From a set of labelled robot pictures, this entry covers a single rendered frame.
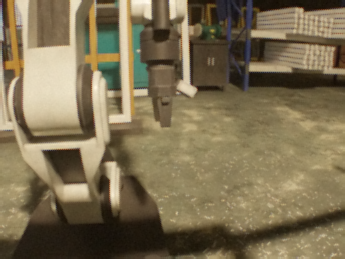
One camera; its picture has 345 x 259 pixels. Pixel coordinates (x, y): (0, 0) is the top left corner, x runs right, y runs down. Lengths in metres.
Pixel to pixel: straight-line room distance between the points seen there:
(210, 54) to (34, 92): 3.29
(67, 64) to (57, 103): 0.07
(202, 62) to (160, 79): 3.11
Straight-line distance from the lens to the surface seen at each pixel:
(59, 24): 0.58
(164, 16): 0.53
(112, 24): 3.72
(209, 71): 3.68
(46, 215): 0.97
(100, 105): 0.50
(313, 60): 4.25
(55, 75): 0.50
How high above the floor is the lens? 0.72
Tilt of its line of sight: 20 degrees down
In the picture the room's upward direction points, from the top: straight up
